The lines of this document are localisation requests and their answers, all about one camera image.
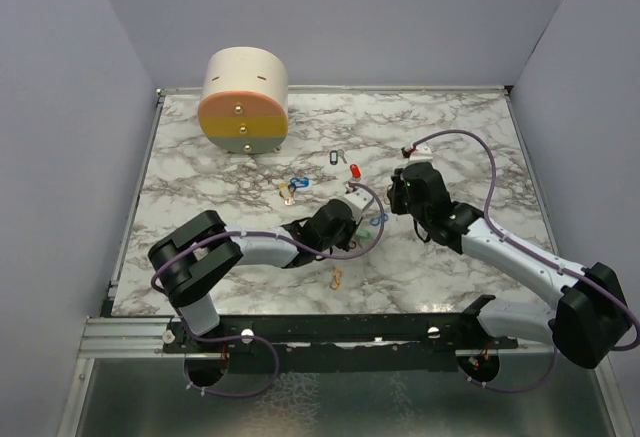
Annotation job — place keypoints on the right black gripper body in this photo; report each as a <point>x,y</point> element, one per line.
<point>401,203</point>

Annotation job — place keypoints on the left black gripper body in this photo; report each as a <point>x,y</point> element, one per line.
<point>344,238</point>

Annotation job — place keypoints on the orange carabiner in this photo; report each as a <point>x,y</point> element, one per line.
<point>336,278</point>

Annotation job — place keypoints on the blue carabiner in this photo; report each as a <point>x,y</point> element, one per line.
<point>300,183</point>
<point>376,221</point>

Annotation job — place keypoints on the blue tag key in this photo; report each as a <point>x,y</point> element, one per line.
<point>296,184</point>

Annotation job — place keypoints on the red tag key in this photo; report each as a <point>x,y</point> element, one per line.
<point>355,172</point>

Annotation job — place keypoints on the yellow tag key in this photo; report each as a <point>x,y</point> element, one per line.
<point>287,192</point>

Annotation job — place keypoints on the black tag key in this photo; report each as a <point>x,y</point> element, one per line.
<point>336,156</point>

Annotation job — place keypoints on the green tag key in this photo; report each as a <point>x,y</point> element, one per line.
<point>363,234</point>

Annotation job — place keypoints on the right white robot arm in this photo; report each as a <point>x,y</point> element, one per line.
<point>584,311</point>

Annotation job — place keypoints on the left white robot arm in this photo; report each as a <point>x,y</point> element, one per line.
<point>196,256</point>

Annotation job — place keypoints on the round pastel drawer box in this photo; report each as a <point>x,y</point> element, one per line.
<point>243,107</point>

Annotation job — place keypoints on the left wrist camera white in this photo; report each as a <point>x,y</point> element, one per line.
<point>359,201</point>

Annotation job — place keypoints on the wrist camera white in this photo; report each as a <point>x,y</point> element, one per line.
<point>359,201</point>
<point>417,154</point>

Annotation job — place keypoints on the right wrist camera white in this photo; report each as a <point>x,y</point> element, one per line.
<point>417,154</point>

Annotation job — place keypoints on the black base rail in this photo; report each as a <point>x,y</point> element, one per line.
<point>339,343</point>

